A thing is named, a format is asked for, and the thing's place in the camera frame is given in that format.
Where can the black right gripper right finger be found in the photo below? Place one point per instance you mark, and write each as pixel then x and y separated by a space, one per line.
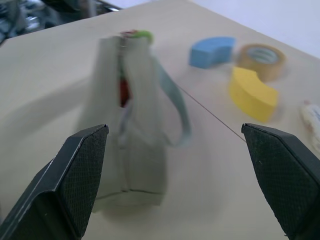
pixel 282 175

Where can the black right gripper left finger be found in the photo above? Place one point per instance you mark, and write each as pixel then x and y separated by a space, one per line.
pixel 62 185

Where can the grey fabric pouch bag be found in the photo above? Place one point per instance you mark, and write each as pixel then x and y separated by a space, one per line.
pixel 140 140

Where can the blue curved foam block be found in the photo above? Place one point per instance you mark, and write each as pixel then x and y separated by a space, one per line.
pixel 210 51

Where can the brown packing tape roll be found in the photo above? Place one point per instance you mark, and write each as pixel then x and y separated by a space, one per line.
pixel 262 61

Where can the yellow curved foam block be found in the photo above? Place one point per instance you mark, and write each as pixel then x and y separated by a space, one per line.
pixel 251 93

